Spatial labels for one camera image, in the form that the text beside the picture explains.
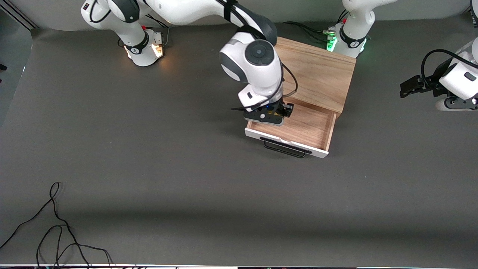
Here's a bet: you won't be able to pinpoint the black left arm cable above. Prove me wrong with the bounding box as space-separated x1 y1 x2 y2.
421 49 478 81

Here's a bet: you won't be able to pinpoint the light wooden drawer cabinet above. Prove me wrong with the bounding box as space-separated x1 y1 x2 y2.
274 36 356 114

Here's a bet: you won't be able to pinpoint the black left arm base cables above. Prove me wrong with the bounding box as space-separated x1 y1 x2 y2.
282 21 336 43

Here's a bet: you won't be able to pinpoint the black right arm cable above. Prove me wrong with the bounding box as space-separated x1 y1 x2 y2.
215 0 298 112

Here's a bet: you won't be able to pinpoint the black right arm base cables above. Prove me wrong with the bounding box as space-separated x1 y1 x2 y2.
118 13 171 49

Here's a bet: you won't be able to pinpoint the thin black loose cable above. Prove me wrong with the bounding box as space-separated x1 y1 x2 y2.
0 182 92 268
36 225 114 268

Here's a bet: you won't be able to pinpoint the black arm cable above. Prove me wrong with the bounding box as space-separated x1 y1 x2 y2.
215 0 298 112
421 49 478 81

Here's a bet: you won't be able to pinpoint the white-fronted wooden drawer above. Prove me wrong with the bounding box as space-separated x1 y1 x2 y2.
245 98 338 159

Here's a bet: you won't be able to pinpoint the black arm base cables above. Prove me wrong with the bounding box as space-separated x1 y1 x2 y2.
118 13 171 49
282 21 336 43

